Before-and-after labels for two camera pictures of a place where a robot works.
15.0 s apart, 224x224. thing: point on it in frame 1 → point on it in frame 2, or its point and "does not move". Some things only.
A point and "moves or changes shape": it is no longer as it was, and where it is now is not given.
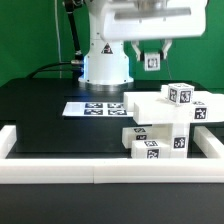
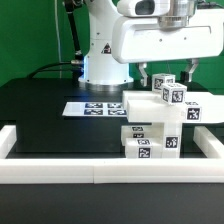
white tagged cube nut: [180, 93] moves or changes shape
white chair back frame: [156, 108] does not move
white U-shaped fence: [38, 170] does not move
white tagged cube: [152, 61] moves or changes shape
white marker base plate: [98, 109] does not move
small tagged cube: [130, 134] moves or changes shape
